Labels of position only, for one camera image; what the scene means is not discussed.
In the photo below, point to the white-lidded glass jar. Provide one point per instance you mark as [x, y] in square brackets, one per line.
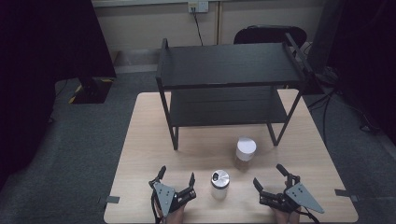
[246, 148]

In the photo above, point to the person's right hand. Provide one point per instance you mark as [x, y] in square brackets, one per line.
[281, 217]

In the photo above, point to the black curtain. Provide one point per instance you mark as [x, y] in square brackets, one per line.
[364, 56]
[40, 62]

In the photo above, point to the person's left hand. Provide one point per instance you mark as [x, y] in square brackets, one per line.
[176, 216]

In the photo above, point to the black folding chair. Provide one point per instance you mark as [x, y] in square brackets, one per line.
[269, 34]

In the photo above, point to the black stand base yellow tape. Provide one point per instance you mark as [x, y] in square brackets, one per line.
[91, 91]

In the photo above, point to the black two-tier shelf rack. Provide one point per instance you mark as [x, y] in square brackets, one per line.
[227, 63]

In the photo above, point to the silver-lidded glass jar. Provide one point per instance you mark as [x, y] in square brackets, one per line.
[220, 182]

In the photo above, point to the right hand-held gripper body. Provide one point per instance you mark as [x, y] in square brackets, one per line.
[300, 196]

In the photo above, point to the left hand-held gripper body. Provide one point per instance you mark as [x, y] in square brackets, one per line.
[164, 196]

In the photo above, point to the white wall socket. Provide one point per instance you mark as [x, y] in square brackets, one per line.
[198, 6]

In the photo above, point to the grey tape strip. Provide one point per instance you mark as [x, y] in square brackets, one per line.
[345, 193]
[112, 199]

